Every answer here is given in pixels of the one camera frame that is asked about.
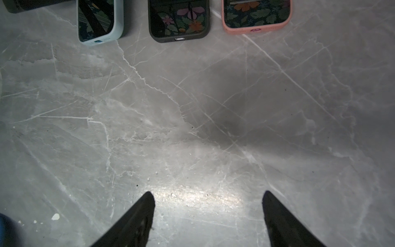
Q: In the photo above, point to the blue-edged smartphone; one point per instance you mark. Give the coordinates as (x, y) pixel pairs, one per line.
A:
(95, 18)

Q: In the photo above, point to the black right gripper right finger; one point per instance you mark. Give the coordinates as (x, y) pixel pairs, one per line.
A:
(284, 229)

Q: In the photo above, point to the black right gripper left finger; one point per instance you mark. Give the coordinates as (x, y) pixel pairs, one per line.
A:
(132, 229)

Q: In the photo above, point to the pink-edged smartphone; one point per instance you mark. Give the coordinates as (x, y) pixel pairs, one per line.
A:
(241, 14)

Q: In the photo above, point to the silver-edged smartphone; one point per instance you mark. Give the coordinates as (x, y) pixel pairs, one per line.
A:
(179, 17)

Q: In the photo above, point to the pink phone case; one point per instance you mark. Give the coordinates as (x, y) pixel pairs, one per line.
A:
(256, 29)

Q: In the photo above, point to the black phone case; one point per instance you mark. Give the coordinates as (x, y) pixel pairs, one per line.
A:
(179, 39)

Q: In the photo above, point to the light blue phone case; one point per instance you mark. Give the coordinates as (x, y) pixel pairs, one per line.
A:
(117, 28)

